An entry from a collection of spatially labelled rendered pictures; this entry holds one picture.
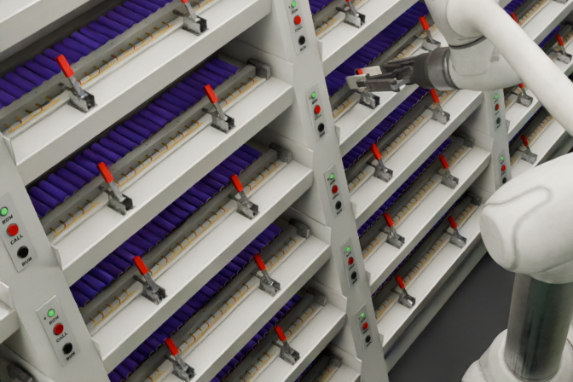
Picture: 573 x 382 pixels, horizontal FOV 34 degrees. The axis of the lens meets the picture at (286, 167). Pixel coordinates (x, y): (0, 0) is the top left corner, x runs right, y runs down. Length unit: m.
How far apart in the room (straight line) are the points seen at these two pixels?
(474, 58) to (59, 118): 0.79
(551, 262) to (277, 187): 0.74
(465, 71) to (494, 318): 0.96
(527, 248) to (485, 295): 1.40
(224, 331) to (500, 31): 0.79
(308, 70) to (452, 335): 1.00
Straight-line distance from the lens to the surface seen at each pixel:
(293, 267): 2.00
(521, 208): 1.29
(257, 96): 1.80
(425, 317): 2.59
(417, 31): 2.31
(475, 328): 2.59
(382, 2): 2.09
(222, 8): 1.70
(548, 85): 1.60
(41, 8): 1.41
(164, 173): 1.65
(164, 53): 1.59
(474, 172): 2.55
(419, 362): 2.52
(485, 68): 1.81
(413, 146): 2.30
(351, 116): 2.06
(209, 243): 1.78
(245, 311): 1.92
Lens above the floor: 1.79
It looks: 32 degrees down
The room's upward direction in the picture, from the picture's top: 14 degrees counter-clockwise
